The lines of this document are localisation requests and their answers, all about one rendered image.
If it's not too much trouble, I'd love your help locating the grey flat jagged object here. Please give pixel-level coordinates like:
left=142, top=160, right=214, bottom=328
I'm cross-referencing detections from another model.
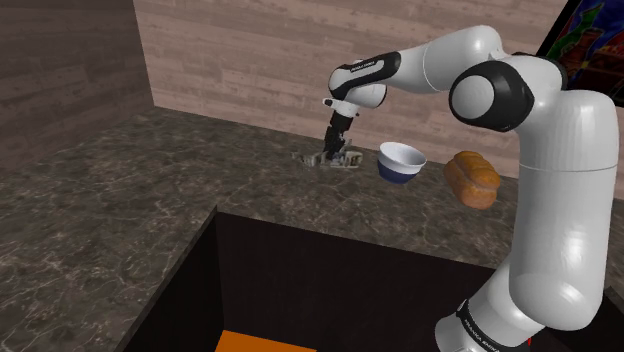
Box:
left=291, top=148, right=365, bottom=170

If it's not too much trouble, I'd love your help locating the white and blue bowl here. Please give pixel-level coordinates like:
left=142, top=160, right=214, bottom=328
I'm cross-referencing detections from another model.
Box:
left=376, top=141, right=429, bottom=186

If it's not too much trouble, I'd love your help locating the colourful wall picture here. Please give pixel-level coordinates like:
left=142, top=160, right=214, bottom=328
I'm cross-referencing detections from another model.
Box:
left=535, top=0, right=624, bottom=109

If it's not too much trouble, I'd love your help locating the brown bread loaf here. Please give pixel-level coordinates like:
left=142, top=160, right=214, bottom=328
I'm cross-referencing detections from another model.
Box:
left=442, top=150, right=503, bottom=212

